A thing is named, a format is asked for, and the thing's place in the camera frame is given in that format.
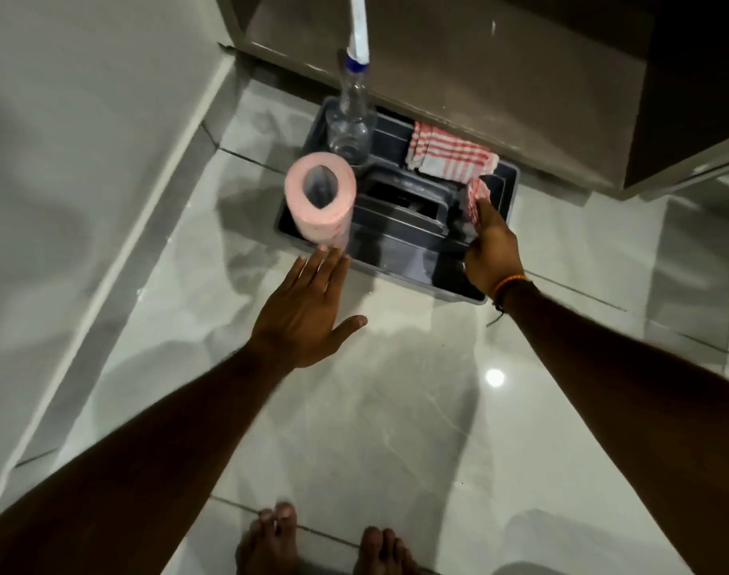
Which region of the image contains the person's right hand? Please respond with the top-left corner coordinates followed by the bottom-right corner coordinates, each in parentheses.
top-left (463, 197), bottom-right (527, 300)

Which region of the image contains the person's left hand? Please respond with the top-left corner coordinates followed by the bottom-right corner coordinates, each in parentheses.
top-left (247, 245), bottom-right (369, 373)

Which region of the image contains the small red striped cloth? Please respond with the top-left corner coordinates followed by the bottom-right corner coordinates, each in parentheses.
top-left (464, 177), bottom-right (492, 227)

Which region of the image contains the person's right forearm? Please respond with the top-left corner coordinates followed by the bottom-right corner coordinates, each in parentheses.
top-left (495, 280), bottom-right (729, 575)

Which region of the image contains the person's left forearm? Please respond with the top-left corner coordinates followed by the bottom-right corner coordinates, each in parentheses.
top-left (0, 346), bottom-right (294, 575)

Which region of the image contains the pink toilet paper roll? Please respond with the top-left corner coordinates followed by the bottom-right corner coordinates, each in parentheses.
top-left (284, 152), bottom-right (358, 251)

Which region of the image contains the folded red striped cloth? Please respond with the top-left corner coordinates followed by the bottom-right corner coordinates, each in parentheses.
top-left (405, 121), bottom-right (501, 185)

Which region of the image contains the dark grey plastic caddy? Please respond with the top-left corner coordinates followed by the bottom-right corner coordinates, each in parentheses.
top-left (274, 95), bottom-right (521, 306)

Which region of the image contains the brown cabinet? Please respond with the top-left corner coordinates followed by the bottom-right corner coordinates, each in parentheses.
top-left (213, 0), bottom-right (729, 202)

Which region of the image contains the clear plastic bottle blue cap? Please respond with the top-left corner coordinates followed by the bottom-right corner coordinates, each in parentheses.
top-left (325, 52), bottom-right (378, 167)

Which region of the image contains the person's left foot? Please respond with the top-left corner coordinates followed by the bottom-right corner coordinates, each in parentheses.
top-left (235, 502), bottom-right (300, 575)

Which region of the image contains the person's foot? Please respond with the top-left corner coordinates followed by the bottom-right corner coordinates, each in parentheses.
top-left (235, 502), bottom-right (300, 575)
top-left (353, 526), bottom-right (420, 575)

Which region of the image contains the person's right foot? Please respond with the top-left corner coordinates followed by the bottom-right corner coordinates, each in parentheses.
top-left (353, 526), bottom-right (420, 575)

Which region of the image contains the orange thread bracelet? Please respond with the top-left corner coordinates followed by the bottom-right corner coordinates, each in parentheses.
top-left (485, 273), bottom-right (534, 328)

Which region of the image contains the white brush handle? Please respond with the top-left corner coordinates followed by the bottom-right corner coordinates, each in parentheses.
top-left (347, 0), bottom-right (370, 65)

